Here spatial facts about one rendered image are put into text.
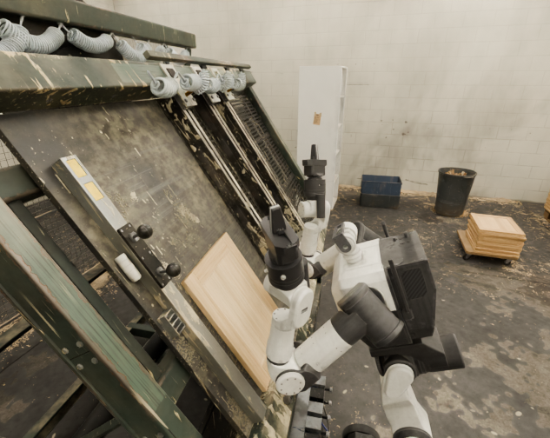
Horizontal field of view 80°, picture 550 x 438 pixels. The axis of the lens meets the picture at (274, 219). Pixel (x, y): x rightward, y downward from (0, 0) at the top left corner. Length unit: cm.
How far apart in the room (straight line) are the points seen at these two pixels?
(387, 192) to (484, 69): 235
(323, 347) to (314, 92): 427
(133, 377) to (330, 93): 445
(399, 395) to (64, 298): 108
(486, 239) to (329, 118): 247
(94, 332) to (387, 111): 585
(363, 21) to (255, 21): 184
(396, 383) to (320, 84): 416
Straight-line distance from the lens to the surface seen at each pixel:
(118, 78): 126
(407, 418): 151
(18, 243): 82
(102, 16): 202
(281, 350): 93
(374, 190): 542
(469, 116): 638
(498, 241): 425
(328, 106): 490
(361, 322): 92
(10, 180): 99
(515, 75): 647
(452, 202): 547
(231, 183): 150
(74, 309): 82
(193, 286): 111
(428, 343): 126
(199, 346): 106
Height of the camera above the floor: 188
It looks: 23 degrees down
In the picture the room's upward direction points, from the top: straight up
